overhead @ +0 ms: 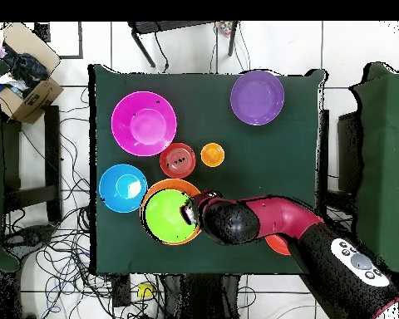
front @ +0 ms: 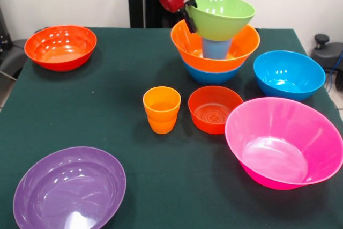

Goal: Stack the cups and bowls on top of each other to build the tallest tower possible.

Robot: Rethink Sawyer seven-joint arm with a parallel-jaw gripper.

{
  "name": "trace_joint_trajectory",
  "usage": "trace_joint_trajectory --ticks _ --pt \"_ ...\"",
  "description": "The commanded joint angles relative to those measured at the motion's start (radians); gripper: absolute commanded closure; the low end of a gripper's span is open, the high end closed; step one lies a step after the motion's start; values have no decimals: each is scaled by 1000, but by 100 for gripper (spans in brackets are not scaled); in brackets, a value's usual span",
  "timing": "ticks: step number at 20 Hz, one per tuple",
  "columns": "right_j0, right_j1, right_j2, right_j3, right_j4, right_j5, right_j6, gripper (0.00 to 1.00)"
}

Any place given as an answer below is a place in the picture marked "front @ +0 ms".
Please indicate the green bowl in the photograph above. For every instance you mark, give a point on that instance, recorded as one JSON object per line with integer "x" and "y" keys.
{"x": 214, "y": 25}

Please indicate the large orange bowl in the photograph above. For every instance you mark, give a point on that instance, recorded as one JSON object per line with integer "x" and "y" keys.
{"x": 187, "y": 52}

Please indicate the blue cup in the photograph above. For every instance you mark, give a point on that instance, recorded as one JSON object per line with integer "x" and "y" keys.
{"x": 215, "y": 50}

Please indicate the blue cone-shaped bowl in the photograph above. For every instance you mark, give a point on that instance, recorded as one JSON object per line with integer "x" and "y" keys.
{"x": 211, "y": 77}

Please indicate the orange cup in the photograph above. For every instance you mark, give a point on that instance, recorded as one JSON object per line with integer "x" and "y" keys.
{"x": 161, "y": 105}
{"x": 162, "y": 126}

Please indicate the large red-orange bowl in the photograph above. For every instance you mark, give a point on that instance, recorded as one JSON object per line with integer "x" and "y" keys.
{"x": 61, "y": 49}

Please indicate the small red bowl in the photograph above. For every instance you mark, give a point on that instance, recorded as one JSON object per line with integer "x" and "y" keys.
{"x": 209, "y": 124}

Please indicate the blue round bowl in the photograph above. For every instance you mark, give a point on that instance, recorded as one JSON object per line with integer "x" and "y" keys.
{"x": 289, "y": 84}

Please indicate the dark green table cloth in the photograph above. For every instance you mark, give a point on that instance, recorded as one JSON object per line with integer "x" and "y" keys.
{"x": 80, "y": 119}

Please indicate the pink bowl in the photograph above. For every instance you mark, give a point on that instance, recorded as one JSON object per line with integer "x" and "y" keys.
{"x": 276, "y": 154}

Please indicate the black equipment box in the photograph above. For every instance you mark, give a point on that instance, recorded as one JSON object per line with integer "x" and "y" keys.
{"x": 4, "y": 30}

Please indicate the purple bowl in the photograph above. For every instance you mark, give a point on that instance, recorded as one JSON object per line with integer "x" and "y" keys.
{"x": 69, "y": 191}

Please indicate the black pedestal foot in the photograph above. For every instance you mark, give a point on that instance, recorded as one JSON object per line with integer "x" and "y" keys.
{"x": 10, "y": 54}
{"x": 327, "y": 54}

